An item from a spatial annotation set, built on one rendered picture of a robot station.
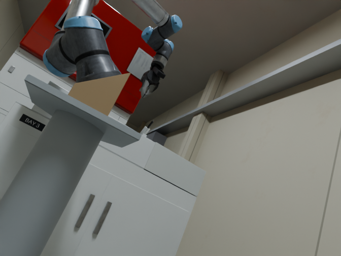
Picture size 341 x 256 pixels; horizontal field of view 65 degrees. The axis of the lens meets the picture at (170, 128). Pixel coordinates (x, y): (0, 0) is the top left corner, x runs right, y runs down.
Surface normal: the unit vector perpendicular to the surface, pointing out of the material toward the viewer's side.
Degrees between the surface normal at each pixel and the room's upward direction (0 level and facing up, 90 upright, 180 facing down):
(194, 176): 90
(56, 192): 90
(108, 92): 90
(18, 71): 90
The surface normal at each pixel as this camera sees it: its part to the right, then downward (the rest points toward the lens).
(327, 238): -0.84, -0.47
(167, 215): 0.51, -0.09
